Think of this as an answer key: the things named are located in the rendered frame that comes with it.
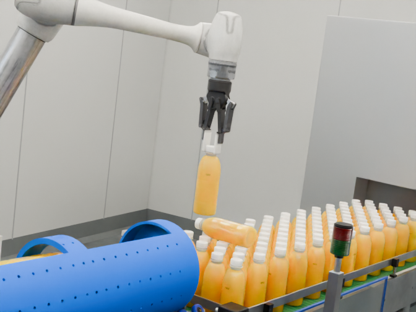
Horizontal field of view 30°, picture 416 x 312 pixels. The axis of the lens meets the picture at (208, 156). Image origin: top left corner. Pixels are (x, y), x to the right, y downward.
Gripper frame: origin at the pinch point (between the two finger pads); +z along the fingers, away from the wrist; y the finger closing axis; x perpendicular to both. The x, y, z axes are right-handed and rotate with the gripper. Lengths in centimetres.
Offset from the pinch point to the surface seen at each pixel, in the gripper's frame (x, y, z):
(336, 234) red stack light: 23.9, 36.1, 23.7
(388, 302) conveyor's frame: 108, 21, 66
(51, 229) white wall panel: 219, -318, 128
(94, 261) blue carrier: -59, 12, 28
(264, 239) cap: 31.7, 4.3, 34.4
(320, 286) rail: 48, 21, 49
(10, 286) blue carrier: -86, 14, 30
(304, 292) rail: 36, 21, 50
